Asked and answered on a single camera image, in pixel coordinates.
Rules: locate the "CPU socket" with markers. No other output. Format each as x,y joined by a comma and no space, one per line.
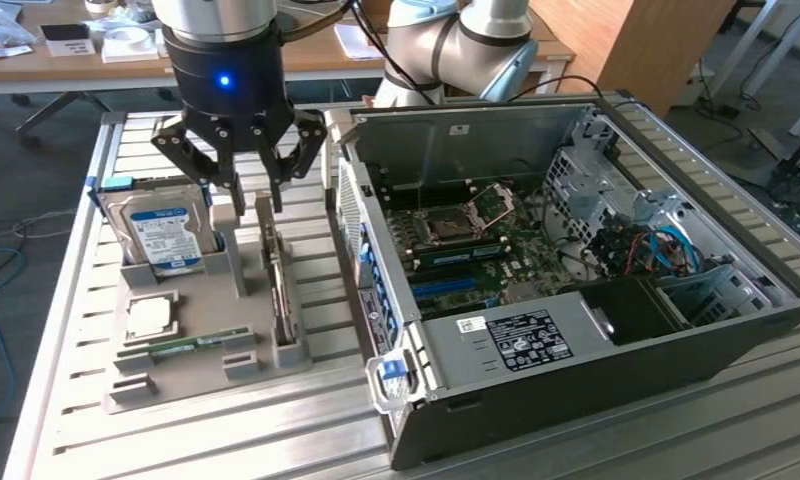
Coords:
449,225

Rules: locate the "wooden desk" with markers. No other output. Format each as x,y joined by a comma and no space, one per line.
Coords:
39,70

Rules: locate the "green motherboard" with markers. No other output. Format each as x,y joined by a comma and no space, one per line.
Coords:
526,260

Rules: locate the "white paper stack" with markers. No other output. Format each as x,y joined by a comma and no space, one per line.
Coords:
360,42

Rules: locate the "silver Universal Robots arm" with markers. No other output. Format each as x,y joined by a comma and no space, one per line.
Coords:
433,45

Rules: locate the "grey power supply unit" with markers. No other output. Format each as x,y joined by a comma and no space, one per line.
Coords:
453,350

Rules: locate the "perforated metal disk bay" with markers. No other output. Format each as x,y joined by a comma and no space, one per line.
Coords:
573,175

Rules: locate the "white printed card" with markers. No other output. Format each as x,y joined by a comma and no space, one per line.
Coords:
6,52

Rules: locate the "hard disk with blue carrier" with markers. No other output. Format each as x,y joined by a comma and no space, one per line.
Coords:
162,235

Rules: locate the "RAM stick with green label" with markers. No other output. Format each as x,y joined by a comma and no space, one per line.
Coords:
460,255

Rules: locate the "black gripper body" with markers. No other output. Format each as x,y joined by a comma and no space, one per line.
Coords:
226,80

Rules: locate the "grey lower drive cage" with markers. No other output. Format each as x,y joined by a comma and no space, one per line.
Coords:
720,295

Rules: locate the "white tape roll box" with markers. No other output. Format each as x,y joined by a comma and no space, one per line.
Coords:
129,45

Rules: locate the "grey parts rack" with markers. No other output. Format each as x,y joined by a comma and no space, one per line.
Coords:
239,320

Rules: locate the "silver CPU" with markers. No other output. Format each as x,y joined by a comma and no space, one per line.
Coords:
147,320

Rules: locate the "PCIe expansion slot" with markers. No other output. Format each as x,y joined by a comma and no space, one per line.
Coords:
442,286

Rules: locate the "black open PC case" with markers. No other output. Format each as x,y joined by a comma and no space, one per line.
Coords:
573,400

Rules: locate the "white box with black label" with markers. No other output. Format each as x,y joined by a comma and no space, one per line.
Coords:
66,40

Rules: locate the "metal socket cover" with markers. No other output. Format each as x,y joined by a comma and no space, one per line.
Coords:
489,202

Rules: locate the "black floor stand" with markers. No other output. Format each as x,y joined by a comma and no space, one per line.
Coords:
767,140

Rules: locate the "wooden cabinet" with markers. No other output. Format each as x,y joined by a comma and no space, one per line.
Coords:
640,50

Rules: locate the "graphics card with metal bracket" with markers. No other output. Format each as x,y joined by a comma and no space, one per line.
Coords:
281,290

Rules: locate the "blue case release latch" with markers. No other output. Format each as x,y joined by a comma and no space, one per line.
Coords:
390,371

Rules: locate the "clear plastic bag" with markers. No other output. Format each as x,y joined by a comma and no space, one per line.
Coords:
0,25

